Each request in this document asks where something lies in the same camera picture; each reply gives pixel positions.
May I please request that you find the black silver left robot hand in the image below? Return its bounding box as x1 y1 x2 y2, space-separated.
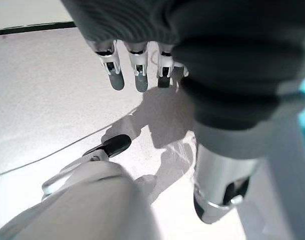
61 0 305 225

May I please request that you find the black left robot foot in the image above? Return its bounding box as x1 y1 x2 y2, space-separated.
82 134 133 159

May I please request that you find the dark baseboard strip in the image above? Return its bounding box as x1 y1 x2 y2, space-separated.
0 21 77 37

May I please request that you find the thin black floor cable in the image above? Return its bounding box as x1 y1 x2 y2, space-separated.
0 112 135 179

